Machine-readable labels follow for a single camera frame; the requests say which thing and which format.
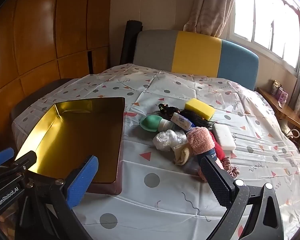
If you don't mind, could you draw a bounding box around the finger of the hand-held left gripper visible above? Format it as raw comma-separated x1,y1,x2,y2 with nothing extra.
12,151,37,172
0,148,15,167

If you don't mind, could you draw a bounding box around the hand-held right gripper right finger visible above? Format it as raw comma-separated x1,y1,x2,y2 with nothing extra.
200,155,284,240

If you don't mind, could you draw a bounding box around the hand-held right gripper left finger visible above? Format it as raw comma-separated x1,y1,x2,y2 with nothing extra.
15,155,99,240

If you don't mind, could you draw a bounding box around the pink scrunchie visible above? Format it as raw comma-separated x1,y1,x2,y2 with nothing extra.
220,156,240,179

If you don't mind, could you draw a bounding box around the red sock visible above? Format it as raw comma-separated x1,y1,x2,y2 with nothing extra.
210,131,225,159

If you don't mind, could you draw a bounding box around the beige cloth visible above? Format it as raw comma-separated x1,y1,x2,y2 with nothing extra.
173,142,194,166

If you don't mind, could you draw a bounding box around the pink towel with blue band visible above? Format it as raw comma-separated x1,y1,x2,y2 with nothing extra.
187,127,218,161

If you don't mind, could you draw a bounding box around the gold tin box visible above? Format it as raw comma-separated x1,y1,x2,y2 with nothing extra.
15,96,125,195

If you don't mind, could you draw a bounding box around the black wig with beaded braids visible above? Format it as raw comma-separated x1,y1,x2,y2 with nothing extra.
158,103,215,133

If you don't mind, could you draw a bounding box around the clear plastic bag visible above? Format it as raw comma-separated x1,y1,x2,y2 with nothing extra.
153,129,188,152

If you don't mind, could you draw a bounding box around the white tissue packet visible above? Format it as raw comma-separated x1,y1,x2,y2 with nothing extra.
170,112,196,130

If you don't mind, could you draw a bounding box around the yellow sponge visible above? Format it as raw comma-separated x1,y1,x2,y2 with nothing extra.
184,99,215,120

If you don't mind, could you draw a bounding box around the green silicone bottle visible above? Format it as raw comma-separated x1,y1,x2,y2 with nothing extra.
139,115,175,133

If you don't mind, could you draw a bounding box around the white patterned tablecloth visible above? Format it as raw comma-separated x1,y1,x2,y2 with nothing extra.
14,63,300,240

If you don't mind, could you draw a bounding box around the wooden nightstand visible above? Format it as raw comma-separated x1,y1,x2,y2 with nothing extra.
257,87,300,130

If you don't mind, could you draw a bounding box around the purple box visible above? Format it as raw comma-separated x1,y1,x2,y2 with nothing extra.
277,86,289,103

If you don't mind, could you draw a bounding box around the brown patterned box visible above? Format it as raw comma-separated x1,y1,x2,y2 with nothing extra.
272,80,282,95

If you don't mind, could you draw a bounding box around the grey yellow blue headboard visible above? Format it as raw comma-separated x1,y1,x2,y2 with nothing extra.
133,29,259,91

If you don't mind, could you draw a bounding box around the wooden wardrobe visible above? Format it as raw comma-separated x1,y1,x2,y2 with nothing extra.
0,0,113,140

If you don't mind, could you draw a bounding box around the window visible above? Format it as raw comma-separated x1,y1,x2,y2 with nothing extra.
230,0,300,70

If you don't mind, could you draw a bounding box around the beige patterned curtain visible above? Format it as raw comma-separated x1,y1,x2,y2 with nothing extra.
183,0,238,37

